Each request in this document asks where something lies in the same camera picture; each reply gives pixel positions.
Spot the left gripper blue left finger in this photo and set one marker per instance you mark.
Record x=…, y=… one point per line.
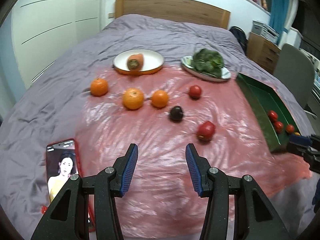
x=67, y=216

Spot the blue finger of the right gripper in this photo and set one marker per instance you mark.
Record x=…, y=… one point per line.
x=299, y=148
x=300, y=140

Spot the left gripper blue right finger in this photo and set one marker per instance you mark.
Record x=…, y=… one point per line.
x=255, y=216

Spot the small red apple back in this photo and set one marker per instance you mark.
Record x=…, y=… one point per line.
x=195, y=92

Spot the dark plum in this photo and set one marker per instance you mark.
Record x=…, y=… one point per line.
x=176, y=114

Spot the textured orange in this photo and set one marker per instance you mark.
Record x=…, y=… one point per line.
x=133, y=98

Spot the small smooth orange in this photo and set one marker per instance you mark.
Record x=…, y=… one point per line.
x=159, y=99

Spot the blue gloved right hand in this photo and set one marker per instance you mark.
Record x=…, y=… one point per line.
x=316, y=198

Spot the white desk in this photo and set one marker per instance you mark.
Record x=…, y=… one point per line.
x=315, y=62

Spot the green rectangular tray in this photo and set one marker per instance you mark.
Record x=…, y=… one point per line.
x=262, y=99

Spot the grey office chair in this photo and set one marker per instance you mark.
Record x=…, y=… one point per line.
x=296, y=72

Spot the wooden nightstand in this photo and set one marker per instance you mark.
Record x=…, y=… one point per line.
x=263, y=52

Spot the grey purple bed sheet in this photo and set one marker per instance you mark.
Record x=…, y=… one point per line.
x=52, y=107

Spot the white printer box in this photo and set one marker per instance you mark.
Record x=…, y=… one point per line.
x=261, y=29

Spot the green leafy cabbage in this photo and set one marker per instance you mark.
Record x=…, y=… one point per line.
x=208, y=62

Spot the black backpack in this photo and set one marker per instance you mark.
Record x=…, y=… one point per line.
x=240, y=35

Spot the blue curtain right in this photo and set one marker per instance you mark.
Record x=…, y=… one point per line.
x=283, y=14

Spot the white patterned plate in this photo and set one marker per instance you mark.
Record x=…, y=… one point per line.
x=186, y=64

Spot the pink plastic sheet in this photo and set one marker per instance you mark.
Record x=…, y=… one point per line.
x=161, y=201

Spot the orange rimmed white plate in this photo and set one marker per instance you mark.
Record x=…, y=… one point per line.
x=153, y=62

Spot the orange carrot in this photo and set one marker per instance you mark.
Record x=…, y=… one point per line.
x=135, y=62

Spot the wooden headboard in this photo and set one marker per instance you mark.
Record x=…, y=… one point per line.
x=189, y=11

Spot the white wardrobe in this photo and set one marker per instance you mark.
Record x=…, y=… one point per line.
x=42, y=30

